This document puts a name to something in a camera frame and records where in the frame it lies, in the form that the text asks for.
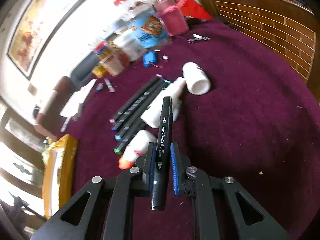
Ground short black marker 120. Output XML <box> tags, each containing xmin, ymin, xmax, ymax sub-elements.
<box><xmin>151</xmin><ymin>96</ymin><xmax>172</xmax><ymax>211</ymax></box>

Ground black marker green cap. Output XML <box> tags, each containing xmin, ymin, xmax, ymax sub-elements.
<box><xmin>113</xmin><ymin>119</ymin><xmax>145</xmax><ymax>155</ymax></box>

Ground white bottle orange cap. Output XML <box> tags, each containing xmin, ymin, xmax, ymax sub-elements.
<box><xmin>118</xmin><ymin>130</ymin><xmax>157</xmax><ymax>170</ymax></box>

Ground black marker cyan cap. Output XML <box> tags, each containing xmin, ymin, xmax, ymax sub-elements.
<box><xmin>114</xmin><ymin>80</ymin><xmax>171</xmax><ymax>141</ymax></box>

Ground black marker blue cap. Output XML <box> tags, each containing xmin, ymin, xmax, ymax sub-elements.
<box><xmin>111</xmin><ymin>79</ymin><xmax>164</xmax><ymax>132</ymax></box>

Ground small white bottle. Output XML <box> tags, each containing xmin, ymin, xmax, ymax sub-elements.
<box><xmin>140</xmin><ymin>77</ymin><xmax>186</xmax><ymax>128</ymax></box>

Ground white bottle red label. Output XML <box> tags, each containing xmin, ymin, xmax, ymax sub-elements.
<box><xmin>182</xmin><ymin>62</ymin><xmax>211</xmax><ymax>95</ymax></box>

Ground black marker pink cap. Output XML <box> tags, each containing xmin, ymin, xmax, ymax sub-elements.
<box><xmin>109</xmin><ymin>74</ymin><xmax>163</xmax><ymax>125</ymax></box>

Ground gold-taped white box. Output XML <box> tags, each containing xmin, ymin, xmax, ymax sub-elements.
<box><xmin>42</xmin><ymin>134</ymin><xmax>78</xmax><ymax>218</ymax></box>

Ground white pen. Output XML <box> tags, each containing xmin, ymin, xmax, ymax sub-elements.
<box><xmin>60</xmin><ymin>116</ymin><xmax>72</xmax><ymax>132</ymax></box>

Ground white charger plug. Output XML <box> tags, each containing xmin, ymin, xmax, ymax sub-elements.
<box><xmin>72</xmin><ymin>103</ymin><xmax>84</xmax><ymax>121</ymax></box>

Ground brown armchair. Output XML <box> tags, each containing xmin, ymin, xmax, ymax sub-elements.
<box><xmin>34</xmin><ymin>76</ymin><xmax>75</xmax><ymax>140</ymax></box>

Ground white papers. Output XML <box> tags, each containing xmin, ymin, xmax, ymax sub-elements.
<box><xmin>60</xmin><ymin>79</ymin><xmax>96</xmax><ymax>117</ymax></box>

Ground clear syringe pen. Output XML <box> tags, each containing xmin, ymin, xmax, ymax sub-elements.
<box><xmin>104</xmin><ymin>77</ymin><xmax>116</xmax><ymax>93</ymax></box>

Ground black leather sofa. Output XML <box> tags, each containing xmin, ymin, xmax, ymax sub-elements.
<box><xmin>70</xmin><ymin>51</ymin><xmax>100</xmax><ymax>90</ymax></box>

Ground orange labelled jar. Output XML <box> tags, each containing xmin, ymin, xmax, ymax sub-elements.
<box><xmin>98</xmin><ymin>42</ymin><xmax>130</xmax><ymax>76</ymax></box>

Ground white plastic tub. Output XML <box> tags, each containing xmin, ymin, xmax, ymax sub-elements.
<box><xmin>117</xmin><ymin>29</ymin><xmax>146</xmax><ymax>62</ymax></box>

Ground nail clipper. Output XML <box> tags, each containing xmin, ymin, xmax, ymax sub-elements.
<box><xmin>187</xmin><ymin>34</ymin><xmax>210</xmax><ymax>43</ymax></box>

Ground wooden brick-pattern cabinet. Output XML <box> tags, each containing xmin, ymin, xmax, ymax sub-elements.
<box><xmin>199</xmin><ymin>0</ymin><xmax>319</xmax><ymax>100</ymax></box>

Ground red plastic bag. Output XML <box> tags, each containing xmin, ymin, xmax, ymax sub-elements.
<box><xmin>176</xmin><ymin>0</ymin><xmax>212</xmax><ymax>20</ymax></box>

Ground red-lid clear jar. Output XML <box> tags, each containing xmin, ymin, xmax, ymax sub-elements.
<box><xmin>114</xmin><ymin>0</ymin><xmax>144</xmax><ymax>12</ymax></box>

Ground framed painting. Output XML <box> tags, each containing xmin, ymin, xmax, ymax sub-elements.
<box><xmin>7</xmin><ymin>0</ymin><xmax>86</xmax><ymax>80</ymax></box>

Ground blue battery pack with wire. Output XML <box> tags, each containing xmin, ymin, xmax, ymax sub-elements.
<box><xmin>143</xmin><ymin>49</ymin><xmax>169</xmax><ymax>68</ymax></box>

